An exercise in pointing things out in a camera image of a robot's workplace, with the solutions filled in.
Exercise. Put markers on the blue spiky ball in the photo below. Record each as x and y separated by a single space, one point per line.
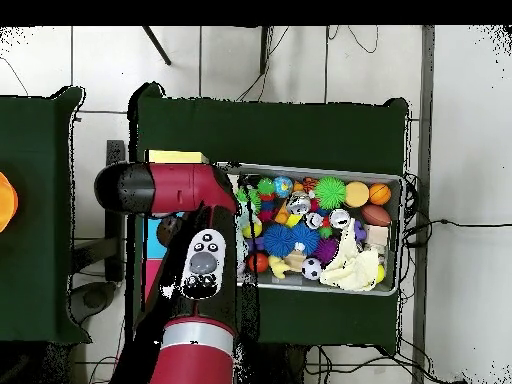
279 240

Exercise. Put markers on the red orange ball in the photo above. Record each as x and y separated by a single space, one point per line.
260 262

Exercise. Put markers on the rainbow spiky caterpillar toy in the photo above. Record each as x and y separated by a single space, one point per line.
265 187

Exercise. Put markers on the green spiky ball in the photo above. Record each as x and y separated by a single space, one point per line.
329 193

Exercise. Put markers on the dark green tablecloth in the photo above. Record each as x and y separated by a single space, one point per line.
280 132
32 280

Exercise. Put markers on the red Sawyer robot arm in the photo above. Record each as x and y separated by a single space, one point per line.
180 188

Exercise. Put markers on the purple knobbly ball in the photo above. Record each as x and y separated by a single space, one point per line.
327 250

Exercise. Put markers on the globe print ball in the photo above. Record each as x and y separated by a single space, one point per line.
283 186

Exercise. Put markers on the orange plastic object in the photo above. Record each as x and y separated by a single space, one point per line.
7 204

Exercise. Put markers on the black tripod leg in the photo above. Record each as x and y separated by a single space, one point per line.
156 44
264 48

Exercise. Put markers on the wooden box with three holes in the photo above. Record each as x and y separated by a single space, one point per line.
176 156

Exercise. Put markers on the grey plastic foot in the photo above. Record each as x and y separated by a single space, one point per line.
94 298

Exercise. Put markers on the pale yellow knitted cloth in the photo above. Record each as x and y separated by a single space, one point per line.
348 272

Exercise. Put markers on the small soccer ball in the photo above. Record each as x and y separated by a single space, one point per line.
311 268

